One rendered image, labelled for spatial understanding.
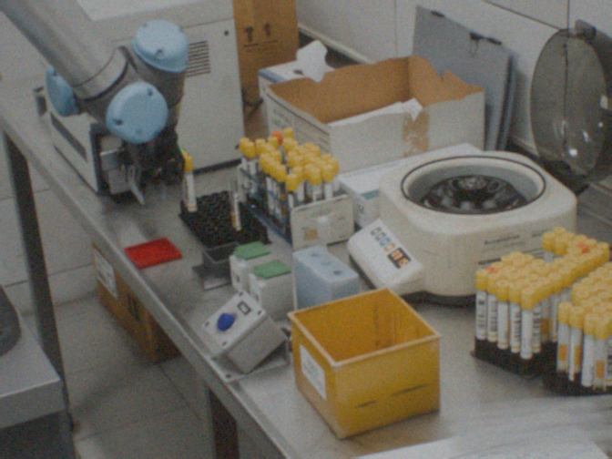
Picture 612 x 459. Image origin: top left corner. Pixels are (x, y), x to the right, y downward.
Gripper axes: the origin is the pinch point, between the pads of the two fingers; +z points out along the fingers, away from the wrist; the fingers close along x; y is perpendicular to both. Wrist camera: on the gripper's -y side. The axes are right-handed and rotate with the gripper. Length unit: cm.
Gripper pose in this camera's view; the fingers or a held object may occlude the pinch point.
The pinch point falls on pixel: (141, 188)
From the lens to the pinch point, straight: 195.6
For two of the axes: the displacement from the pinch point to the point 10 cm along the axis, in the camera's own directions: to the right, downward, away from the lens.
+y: 4.1, 7.6, -5.0
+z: -1.7, 6.0, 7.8
